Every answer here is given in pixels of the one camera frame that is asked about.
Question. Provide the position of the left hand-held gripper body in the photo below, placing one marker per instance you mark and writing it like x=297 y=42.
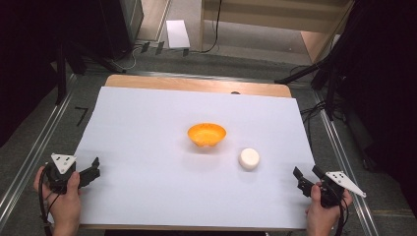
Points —
x=63 y=162

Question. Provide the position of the dark curtain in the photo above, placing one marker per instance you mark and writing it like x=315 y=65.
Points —
x=387 y=98
x=23 y=65

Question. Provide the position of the metal floor rail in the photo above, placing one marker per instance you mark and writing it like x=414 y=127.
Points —
x=213 y=77
x=344 y=160
x=36 y=144

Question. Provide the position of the orange bowl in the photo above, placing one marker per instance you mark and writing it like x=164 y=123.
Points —
x=206 y=133

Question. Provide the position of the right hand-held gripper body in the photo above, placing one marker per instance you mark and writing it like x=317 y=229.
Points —
x=341 y=182

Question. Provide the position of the person's left hand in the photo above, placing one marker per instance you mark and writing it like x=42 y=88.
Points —
x=65 y=206

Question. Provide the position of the wooden table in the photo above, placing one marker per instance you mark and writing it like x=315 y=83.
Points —
x=196 y=86

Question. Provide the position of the light wooden furniture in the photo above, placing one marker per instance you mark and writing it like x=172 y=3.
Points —
x=278 y=16

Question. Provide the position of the white board on floor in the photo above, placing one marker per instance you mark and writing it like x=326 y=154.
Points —
x=177 y=34

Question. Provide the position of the person's right hand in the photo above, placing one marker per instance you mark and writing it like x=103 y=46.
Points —
x=323 y=219

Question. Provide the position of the white paper sheet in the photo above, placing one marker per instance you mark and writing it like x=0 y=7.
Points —
x=157 y=131

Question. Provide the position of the dark cabinet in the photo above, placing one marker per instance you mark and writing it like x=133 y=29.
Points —
x=119 y=26

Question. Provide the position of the black tape strip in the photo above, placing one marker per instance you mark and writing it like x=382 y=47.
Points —
x=145 y=47

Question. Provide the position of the black metal stand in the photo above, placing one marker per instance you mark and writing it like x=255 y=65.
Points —
x=331 y=95
x=61 y=75

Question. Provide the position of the white round block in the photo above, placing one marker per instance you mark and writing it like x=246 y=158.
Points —
x=249 y=158

